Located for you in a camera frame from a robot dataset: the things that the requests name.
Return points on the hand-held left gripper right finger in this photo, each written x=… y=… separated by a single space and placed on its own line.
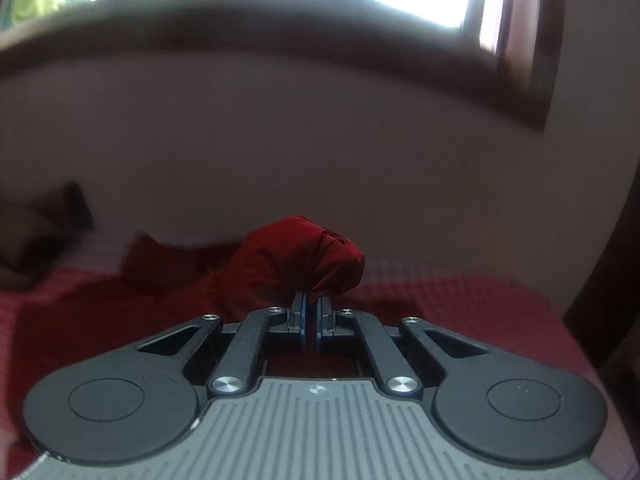
x=323 y=321

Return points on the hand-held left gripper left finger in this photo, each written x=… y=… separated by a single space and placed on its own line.
x=300 y=320

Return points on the dark brown pillow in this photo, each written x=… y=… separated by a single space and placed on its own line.
x=30 y=240

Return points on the red puffer jacket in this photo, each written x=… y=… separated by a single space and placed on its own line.
x=290 y=260

